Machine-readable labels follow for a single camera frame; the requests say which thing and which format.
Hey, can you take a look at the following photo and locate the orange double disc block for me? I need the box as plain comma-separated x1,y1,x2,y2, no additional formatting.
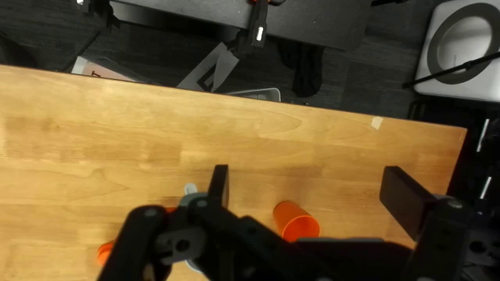
97,240,114,267

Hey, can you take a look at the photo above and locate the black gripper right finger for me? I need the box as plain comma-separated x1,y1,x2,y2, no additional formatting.
380,165,437,240

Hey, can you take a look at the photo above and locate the gray cup with handle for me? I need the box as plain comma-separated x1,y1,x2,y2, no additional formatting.
180,183,198,206

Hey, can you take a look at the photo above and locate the white ABB robot base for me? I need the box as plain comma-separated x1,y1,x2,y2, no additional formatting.
414,0,500,103

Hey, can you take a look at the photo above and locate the orange plastic cup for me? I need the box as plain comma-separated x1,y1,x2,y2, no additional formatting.
273,200,320,242

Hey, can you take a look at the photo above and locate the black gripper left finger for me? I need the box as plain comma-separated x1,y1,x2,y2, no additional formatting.
208,164,230,206

